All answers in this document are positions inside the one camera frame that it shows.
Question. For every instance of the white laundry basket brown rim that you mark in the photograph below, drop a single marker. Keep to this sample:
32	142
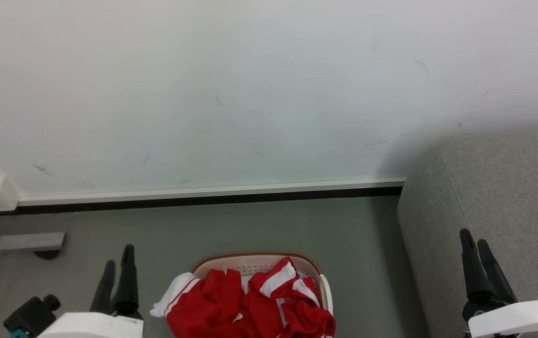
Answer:
255	265

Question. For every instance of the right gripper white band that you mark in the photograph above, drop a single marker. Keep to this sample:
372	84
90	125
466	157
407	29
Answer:
518	317

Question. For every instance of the grey fabric sofa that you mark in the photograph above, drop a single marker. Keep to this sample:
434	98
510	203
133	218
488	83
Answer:
499	197

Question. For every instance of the grey metal floor bracket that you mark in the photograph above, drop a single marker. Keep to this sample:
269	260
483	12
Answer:
29	241

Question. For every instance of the red and white clothes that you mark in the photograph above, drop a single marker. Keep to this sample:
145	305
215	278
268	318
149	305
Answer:
222	305

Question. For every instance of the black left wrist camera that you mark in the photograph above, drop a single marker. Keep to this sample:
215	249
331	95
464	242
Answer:
29	317

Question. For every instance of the white baseboard strip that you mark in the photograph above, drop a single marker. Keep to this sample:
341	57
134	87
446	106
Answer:
203	192

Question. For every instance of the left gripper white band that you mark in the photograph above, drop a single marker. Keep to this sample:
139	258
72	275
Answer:
93	327

